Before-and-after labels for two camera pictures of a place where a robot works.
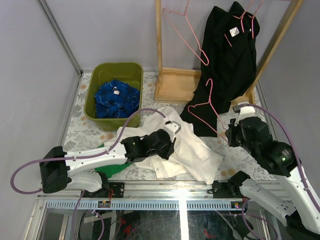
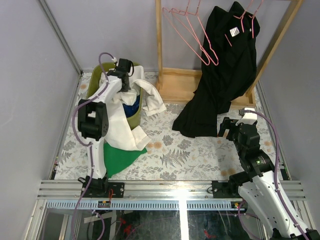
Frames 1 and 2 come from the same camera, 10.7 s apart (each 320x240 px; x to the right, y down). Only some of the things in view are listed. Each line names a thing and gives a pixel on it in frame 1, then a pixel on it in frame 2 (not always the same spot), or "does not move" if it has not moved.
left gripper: x=170 y=146 → x=125 y=83
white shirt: x=190 y=154 → x=120 y=135
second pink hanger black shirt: x=252 y=17 does not move
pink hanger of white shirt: x=210 y=102 → x=195 y=39
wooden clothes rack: x=175 y=85 does not move
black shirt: x=228 y=67 does not move
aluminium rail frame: x=139 y=196 does not move
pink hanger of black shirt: x=241 y=17 does not move
